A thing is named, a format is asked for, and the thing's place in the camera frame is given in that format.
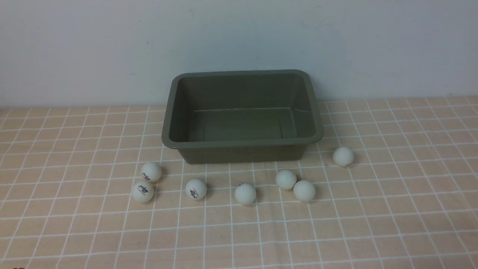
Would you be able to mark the white ping-pong ball red logo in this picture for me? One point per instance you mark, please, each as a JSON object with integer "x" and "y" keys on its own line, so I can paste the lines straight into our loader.
{"x": 196, "y": 189}

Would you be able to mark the olive green plastic bin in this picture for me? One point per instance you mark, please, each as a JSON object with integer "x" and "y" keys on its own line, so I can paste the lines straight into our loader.
{"x": 242, "y": 116}

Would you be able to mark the beige checkered tablecloth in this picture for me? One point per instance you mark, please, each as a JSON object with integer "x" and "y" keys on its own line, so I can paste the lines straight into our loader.
{"x": 408, "y": 201}

